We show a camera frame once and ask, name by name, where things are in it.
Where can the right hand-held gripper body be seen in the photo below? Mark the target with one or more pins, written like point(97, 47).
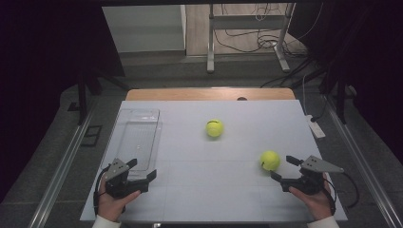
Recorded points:
point(309, 182)

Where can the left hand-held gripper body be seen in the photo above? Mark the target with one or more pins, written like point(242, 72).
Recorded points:
point(118, 185)

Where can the yellow tennis ball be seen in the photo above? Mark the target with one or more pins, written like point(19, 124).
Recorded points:
point(270, 160)
point(214, 128)

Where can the clear plastic tray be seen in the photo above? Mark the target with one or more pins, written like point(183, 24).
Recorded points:
point(139, 139)

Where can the person's left hand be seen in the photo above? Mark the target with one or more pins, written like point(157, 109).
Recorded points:
point(114, 205)

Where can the person's right hand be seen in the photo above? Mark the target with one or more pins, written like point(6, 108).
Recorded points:
point(313, 202)

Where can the white power strip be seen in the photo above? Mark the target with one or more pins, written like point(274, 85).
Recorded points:
point(315, 127)

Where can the white table mat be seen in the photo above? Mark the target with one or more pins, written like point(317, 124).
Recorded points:
point(215, 183)

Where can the black metal stand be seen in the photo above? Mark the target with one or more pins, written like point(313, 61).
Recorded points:
point(83, 95)
point(340, 95)

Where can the wooden table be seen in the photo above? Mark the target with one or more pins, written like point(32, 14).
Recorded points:
point(190, 94)

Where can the dark curtain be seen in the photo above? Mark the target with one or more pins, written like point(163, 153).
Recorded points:
point(47, 63)
point(374, 63)

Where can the white cabinet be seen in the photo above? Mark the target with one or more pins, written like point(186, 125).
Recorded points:
point(145, 30)

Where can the aluminium floor rail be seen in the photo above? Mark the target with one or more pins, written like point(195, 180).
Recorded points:
point(364, 164)
point(60, 177)

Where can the white metal desk frame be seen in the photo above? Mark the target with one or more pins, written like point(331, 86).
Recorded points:
point(210, 47)

